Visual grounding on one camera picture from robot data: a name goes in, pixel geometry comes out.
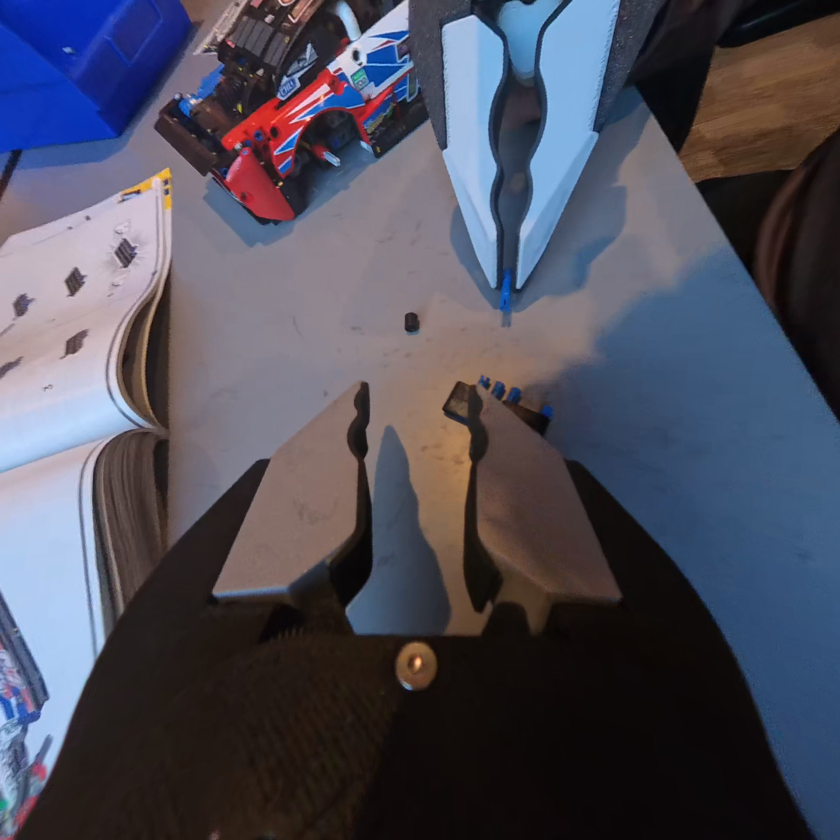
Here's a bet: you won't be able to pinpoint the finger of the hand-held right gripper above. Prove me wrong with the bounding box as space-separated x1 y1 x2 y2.
441 13 509 291
511 0 622 291

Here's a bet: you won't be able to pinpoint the red white blue toy car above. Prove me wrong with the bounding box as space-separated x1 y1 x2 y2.
154 0 431 225

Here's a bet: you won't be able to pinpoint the black beam assembly blue pins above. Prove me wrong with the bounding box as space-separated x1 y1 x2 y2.
443 375 554 437

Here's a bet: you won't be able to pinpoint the person's brown jacket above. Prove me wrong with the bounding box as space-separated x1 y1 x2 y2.
751 128 840 421

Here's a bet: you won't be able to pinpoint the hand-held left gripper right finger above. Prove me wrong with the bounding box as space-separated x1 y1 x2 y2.
461 384 623 636

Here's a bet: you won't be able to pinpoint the blue plastic bin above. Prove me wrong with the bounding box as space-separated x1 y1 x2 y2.
0 0 194 155

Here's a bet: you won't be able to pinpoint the open instruction booklet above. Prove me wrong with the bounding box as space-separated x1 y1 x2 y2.
0 167 175 831

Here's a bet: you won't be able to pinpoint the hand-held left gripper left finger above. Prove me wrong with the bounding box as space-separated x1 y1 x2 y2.
211 382 375 614

